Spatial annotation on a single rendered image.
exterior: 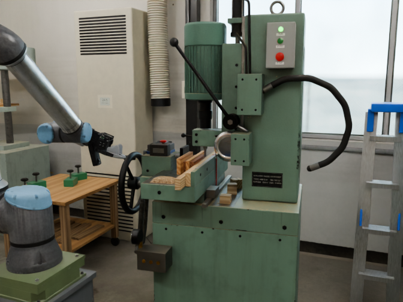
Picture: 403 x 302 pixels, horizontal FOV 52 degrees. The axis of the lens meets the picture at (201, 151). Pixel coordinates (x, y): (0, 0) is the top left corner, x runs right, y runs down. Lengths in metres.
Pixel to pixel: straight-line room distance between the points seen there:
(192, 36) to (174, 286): 1.02
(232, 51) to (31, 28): 2.76
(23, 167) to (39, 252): 2.23
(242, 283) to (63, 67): 2.76
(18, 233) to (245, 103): 0.91
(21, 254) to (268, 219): 0.88
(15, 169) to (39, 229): 2.17
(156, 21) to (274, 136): 1.81
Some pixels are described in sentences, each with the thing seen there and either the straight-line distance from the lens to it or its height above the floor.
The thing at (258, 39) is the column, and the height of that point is 1.43.
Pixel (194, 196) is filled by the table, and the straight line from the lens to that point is 1.49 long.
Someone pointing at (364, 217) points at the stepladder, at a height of 0.55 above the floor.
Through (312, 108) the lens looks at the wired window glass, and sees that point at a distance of 3.07.
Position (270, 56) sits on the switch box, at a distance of 1.54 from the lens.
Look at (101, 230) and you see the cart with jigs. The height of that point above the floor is 0.18.
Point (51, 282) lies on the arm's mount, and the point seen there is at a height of 0.61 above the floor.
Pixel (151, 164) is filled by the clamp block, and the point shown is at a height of 0.92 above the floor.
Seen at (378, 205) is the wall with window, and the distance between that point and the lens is 3.08.
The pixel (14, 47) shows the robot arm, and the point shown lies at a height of 1.38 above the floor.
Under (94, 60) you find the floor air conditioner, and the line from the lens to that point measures 3.33.
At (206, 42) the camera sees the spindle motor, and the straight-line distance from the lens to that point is 1.67.
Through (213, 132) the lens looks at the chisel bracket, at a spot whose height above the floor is 1.06.
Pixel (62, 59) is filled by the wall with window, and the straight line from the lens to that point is 3.91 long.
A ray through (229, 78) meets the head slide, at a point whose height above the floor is 1.29.
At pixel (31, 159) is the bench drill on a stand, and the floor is 0.61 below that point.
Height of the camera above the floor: 1.28
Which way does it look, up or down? 10 degrees down
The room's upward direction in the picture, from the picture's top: straight up
